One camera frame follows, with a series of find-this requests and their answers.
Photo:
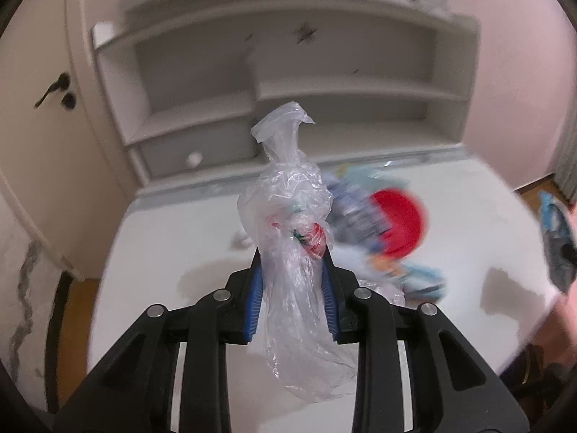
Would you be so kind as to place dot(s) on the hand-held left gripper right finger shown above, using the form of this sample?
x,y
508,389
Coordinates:
x,y
329,309

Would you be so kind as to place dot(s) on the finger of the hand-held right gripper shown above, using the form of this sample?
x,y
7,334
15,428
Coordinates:
x,y
556,239

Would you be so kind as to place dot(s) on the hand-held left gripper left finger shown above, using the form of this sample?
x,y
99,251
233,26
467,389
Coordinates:
x,y
252,300

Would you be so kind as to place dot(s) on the red green wrapper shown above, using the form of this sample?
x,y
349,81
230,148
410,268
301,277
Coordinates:
x,y
312,237

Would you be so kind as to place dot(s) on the clear plastic bag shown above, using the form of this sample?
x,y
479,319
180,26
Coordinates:
x,y
288,189

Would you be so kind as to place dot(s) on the person's right forearm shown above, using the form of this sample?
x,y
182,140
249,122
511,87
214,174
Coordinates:
x,y
561,329

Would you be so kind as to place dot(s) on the light blue snack packet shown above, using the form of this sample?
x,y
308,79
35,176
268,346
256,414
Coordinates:
x,y
417,277

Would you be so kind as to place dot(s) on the red round lid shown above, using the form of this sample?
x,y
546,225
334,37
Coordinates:
x,y
401,221

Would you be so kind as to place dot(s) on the black baseboard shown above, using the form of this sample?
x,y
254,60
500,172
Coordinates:
x,y
56,343

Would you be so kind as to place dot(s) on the white shelf unit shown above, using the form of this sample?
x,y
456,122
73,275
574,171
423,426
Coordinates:
x,y
288,54

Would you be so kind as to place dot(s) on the cream door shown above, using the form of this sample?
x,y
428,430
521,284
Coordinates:
x,y
49,153

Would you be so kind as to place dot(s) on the black door keyhole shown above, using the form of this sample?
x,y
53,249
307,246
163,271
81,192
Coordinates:
x,y
69,100

